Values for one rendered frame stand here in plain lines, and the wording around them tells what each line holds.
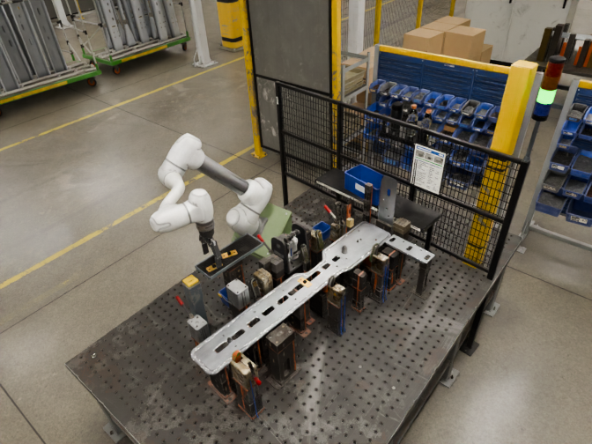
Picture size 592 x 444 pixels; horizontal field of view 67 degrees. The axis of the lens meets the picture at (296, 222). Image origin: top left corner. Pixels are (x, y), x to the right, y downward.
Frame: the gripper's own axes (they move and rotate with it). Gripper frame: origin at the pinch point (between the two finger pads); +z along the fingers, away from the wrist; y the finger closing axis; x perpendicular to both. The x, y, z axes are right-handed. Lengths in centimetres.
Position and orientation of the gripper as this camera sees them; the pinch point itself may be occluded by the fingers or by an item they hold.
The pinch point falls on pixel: (212, 258)
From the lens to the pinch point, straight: 235.6
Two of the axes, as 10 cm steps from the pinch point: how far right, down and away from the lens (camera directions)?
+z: 0.4, 7.9, 6.1
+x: 7.9, -4.0, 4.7
